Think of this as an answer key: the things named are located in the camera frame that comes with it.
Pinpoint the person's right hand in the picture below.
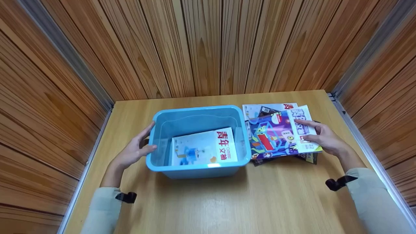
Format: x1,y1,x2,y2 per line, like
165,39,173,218
294,119,351,157

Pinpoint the person's left hand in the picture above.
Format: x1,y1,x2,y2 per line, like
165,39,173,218
110,121,158,171

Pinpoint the purple cover magazine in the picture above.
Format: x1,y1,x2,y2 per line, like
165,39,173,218
248,105,323,160

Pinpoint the blue plastic storage bin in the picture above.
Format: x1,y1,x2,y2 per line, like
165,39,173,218
146,105,252,179

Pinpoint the person's right forearm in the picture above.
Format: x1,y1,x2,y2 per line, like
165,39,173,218
336,146,414,234

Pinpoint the person's left forearm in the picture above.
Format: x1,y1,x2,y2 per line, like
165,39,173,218
80,161,137,234

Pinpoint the dark cover magazine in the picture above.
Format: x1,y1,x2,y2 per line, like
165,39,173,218
252,106,319,167

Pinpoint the black wrist band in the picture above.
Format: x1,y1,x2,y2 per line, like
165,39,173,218
115,191,138,204
325,175,358,192

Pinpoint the white magazine with red print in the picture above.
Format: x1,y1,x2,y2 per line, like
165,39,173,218
242,103,299,121

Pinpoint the white magazine with blue figure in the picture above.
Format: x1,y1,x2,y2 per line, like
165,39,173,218
169,127,238,166

